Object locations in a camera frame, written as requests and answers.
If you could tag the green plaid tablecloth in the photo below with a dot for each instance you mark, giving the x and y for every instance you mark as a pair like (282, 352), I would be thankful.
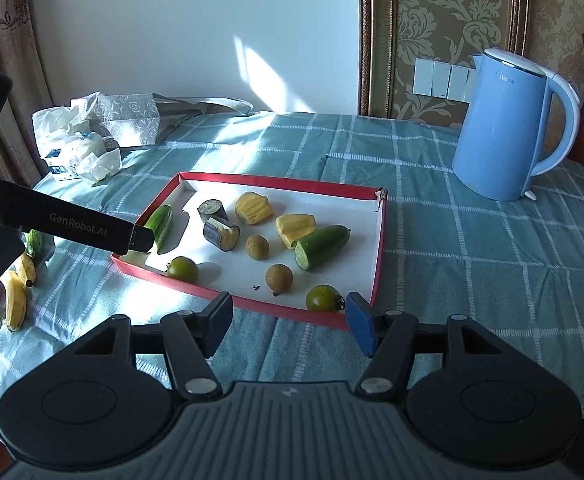
(447, 260)

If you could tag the small whole cucumber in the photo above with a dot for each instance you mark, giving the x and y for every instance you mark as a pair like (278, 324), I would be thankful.
(34, 245)

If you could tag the white blue tissue pack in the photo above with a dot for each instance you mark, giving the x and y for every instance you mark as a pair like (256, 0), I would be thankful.
(54, 160)

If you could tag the crumpled white tissue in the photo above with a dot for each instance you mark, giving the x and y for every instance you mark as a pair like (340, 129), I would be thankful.
(99, 165)

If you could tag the white plastic bag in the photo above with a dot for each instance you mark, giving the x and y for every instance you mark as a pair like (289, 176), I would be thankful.
(54, 120)

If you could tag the small green tomato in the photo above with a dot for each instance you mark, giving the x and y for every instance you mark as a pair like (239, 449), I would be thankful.
(323, 297)

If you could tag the gold framed damask wall panel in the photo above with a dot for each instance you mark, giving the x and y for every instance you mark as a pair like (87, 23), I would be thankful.
(447, 10)

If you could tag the yellow banana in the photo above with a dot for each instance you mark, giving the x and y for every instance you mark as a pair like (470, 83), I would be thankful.
(26, 270)
(14, 302)

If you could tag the long whole cucumber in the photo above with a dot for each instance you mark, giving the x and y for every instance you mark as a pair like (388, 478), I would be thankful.
(159, 220)

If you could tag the cut cucumber half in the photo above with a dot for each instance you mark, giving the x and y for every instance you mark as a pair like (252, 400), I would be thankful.
(322, 245)

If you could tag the large green tomato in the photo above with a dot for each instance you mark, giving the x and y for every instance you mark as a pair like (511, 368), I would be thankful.
(182, 268)

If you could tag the red cardboard box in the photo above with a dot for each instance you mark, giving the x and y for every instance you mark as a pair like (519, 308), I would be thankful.
(342, 240)

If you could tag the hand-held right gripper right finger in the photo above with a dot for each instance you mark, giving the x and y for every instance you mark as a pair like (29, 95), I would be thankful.
(362, 320)

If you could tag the white light switch panel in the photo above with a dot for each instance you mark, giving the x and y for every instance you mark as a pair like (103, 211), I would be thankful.
(439, 77)

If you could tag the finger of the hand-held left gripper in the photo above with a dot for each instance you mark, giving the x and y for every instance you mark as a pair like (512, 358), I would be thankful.
(142, 241)

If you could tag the blue electric kettle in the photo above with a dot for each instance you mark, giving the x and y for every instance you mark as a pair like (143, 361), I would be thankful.
(502, 135)

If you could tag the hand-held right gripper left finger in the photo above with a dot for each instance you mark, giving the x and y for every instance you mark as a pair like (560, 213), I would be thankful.
(219, 317)

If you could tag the small yellow jackfruit piece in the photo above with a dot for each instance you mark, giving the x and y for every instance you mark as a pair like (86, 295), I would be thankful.
(294, 230)

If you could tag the patterned beige curtain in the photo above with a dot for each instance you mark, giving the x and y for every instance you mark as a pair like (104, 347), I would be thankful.
(7, 35)

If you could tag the grey patterned tissue box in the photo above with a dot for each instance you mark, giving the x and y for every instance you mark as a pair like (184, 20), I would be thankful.
(132, 117)

